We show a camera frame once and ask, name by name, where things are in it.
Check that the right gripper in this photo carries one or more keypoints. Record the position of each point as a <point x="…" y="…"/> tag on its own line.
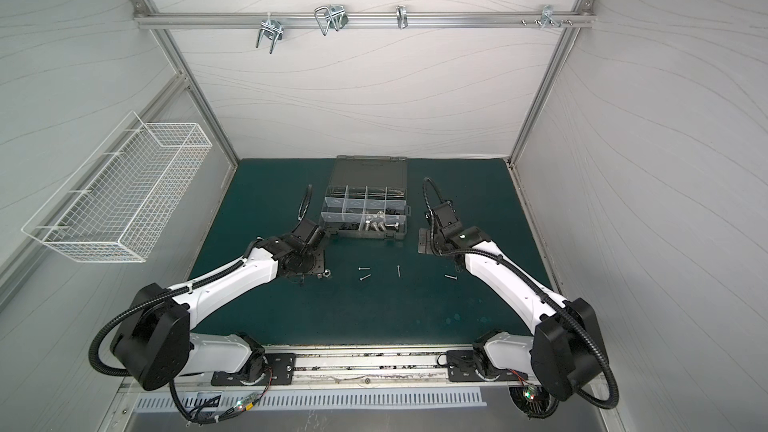
<point x="442" y="216"/>

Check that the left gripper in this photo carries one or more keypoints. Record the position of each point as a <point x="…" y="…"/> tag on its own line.
<point x="320" y="264"/>

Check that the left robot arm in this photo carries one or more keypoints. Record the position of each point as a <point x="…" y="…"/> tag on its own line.
<point x="154" y="341"/>

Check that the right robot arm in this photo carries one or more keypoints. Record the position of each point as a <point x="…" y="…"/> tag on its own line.
<point x="567" y="352"/>

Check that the green table mat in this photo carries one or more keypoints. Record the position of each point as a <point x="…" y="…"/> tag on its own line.
<point x="420" y="307"/>

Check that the grey compartment organizer box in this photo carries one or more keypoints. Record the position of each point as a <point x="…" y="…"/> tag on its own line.
<point x="364" y="188"/>

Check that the white vent strip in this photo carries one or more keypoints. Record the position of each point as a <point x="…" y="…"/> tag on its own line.
<point x="324" y="399"/>

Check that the metal u-bolt clamp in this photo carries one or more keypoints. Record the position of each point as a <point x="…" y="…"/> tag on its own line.
<point x="270" y="32"/>
<point x="331" y="17"/>

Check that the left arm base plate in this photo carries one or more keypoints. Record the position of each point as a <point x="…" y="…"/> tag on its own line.
<point x="273" y="368"/>

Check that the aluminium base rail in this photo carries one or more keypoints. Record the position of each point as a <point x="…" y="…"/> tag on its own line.
<point x="365" y="366"/>

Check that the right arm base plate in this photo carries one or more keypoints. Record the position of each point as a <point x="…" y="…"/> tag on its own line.
<point x="462" y="367"/>

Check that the white wire basket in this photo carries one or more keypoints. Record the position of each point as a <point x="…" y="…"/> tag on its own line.
<point x="115" y="205"/>

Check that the small metal bracket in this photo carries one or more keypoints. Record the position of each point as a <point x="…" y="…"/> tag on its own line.
<point x="401" y="17"/>

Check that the aluminium crossbar rail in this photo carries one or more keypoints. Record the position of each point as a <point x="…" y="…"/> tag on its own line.
<point x="357" y="20"/>

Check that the right metal rail clamp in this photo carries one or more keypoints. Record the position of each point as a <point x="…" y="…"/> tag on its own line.
<point x="548" y="18"/>

